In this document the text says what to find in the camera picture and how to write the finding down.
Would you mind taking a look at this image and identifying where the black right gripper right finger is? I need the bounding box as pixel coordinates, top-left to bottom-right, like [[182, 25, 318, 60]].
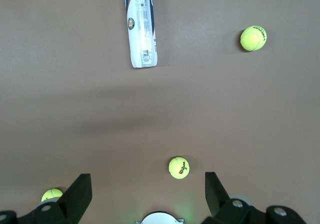
[[201, 171, 308, 224]]

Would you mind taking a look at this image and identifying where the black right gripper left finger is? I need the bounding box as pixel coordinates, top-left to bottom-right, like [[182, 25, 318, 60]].
[[0, 173, 93, 224]]

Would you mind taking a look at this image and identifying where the white blue tennis ball can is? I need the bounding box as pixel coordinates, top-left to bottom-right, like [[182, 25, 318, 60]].
[[123, 0, 159, 69]]

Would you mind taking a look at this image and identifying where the yellow tennis ball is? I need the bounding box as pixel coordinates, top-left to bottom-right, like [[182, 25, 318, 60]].
[[41, 188, 64, 203]]

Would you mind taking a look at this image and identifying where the yellow tennis ball Wilson print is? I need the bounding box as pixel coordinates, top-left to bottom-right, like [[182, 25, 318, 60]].
[[168, 156, 191, 180]]

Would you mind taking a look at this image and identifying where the yellow tennis ball Head print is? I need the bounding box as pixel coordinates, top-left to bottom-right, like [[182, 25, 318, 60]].
[[240, 25, 268, 52]]

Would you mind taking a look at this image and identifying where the brown table cover mat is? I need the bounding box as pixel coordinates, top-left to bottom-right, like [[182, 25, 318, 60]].
[[0, 0, 320, 224]]

